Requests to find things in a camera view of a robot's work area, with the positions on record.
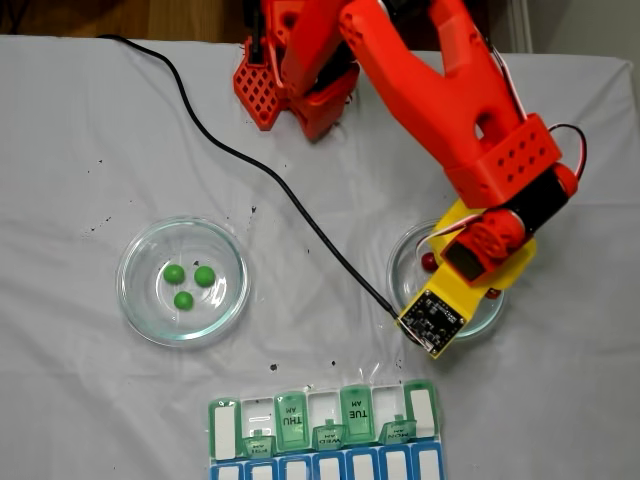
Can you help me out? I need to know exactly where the weekly pill organizer box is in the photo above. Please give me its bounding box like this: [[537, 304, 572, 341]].
[[207, 379, 444, 480]]

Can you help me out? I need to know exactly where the glass bowl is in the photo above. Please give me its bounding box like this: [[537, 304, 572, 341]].
[[385, 219, 506, 341], [115, 215, 250, 348]]

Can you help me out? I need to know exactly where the black camera circuit board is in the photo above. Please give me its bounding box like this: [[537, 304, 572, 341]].
[[397, 288, 465, 360]]

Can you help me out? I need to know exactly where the white red servo wire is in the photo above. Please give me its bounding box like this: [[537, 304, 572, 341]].
[[413, 44, 587, 261]]

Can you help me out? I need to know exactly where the black camera cable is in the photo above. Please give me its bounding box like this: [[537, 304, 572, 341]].
[[97, 33, 409, 326]]

